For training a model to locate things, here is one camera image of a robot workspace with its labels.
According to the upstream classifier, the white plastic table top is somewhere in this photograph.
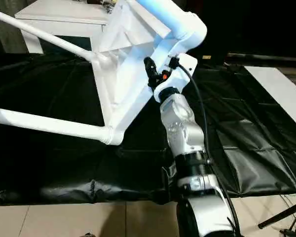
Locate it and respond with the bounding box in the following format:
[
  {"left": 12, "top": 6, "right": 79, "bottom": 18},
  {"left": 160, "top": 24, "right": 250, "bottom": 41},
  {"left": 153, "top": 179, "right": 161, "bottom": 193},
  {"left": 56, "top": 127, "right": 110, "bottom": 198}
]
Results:
[{"left": 90, "top": 0, "right": 209, "bottom": 147}]

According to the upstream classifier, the white plastic table leg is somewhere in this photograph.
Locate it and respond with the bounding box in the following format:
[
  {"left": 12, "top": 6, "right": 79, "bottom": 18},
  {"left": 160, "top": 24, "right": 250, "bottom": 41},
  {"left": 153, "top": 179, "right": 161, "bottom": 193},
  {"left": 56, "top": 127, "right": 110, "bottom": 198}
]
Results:
[
  {"left": 126, "top": 0, "right": 209, "bottom": 42},
  {"left": 0, "top": 6, "right": 110, "bottom": 69},
  {"left": 0, "top": 107, "right": 114, "bottom": 146}
]

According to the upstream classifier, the white sideboard cabinet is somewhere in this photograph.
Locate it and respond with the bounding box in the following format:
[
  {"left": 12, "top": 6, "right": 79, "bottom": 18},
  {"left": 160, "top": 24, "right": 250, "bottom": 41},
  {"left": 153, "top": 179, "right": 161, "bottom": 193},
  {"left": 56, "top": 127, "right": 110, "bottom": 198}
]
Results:
[{"left": 13, "top": 0, "right": 110, "bottom": 55}]

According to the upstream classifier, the black low cabinet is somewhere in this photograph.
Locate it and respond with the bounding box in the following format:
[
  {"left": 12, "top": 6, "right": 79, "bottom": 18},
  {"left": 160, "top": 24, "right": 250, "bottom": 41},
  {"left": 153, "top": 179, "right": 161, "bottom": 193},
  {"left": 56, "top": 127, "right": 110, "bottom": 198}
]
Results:
[{"left": 187, "top": 0, "right": 296, "bottom": 68}]

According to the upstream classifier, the white flat board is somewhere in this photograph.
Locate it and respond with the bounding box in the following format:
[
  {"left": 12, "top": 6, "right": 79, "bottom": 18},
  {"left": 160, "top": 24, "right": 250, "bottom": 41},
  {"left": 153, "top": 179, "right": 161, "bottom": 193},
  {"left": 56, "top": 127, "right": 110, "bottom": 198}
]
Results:
[{"left": 243, "top": 65, "right": 296, "bottom": 136}]

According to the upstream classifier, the black plastic mat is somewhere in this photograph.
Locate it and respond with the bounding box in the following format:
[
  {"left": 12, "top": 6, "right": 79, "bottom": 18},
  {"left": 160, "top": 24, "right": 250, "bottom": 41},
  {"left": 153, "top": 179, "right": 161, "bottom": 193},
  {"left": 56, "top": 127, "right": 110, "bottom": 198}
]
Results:
[{"left": 0, "top": 51, "right": 296, "bottom": 206}]

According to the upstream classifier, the dark grey curtain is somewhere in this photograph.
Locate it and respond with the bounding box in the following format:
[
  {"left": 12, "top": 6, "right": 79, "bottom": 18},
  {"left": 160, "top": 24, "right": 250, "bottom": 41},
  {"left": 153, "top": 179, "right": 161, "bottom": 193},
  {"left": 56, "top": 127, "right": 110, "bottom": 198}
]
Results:
[{"left": 0, "top": 14, "right": 28, "bottom": 54}]

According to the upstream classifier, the black tripod leg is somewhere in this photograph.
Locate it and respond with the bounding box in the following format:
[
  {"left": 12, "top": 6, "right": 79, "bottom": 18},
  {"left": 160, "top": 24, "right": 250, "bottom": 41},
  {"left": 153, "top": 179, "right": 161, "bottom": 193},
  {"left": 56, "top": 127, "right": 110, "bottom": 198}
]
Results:
[{"left": 257, "top": 204, "right": 296, "bottom": 230}]

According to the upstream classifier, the black tripod base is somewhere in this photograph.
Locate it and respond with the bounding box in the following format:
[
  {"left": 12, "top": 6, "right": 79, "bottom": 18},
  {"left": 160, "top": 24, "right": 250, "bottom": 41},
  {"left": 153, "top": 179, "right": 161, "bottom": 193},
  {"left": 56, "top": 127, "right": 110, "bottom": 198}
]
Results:
[{"left": 278, "top": 216, "right": 296, "bottom": 237}]

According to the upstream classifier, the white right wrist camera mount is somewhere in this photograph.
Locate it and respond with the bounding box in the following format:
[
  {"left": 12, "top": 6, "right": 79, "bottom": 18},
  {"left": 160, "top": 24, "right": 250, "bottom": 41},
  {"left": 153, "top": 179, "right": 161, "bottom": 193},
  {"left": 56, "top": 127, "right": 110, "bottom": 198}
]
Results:
[{"left": 151, "top": 52, "right": 198, "bottom": 103}]

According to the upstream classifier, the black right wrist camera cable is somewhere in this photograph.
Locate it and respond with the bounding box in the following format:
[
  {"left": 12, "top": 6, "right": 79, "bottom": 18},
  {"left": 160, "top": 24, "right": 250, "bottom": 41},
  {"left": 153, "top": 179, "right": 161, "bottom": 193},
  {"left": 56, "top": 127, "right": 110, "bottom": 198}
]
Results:
[{"left": 168, "top": 56, "right": 240, "bottom": 237}]

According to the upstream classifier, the dark frame with yellow cards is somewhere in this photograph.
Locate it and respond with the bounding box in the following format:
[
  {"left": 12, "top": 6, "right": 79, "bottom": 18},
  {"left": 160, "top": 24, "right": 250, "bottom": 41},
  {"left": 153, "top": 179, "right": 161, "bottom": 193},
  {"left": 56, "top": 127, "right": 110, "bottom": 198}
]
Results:
[{"left": 85, "top": 0, "right": 119, "bottom": 6}]

